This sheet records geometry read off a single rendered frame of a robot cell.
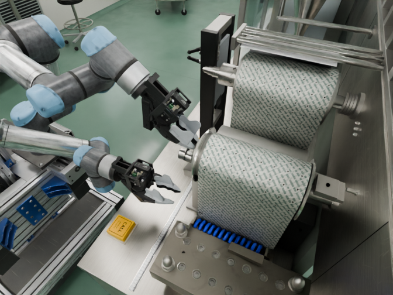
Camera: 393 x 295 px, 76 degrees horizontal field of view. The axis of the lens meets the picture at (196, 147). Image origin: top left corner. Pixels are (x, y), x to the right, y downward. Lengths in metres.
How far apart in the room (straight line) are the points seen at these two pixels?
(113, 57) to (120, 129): 2.07
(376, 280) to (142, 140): 2.25
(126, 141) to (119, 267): 1.74
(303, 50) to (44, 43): 0.80
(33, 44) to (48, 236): 1.24
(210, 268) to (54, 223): 1.37
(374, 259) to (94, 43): 0.62
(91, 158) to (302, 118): 0.63
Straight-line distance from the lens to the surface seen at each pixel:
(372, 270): 0.42
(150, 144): 2.43
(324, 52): 0.73
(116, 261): 0.92
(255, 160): 0.57
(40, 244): 1.90
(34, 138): 0.97
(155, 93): 0.60
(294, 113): 0.71
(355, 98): 0.75
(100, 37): 0.63
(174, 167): 1.07
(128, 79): 0.60
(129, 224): 0.93
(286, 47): 0.70
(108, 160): 0.82
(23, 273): 1.87
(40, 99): 0.66
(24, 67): 0.79
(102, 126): 2.74
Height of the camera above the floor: 1.74
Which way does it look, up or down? 48 degrees down
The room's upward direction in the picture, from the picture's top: straight up
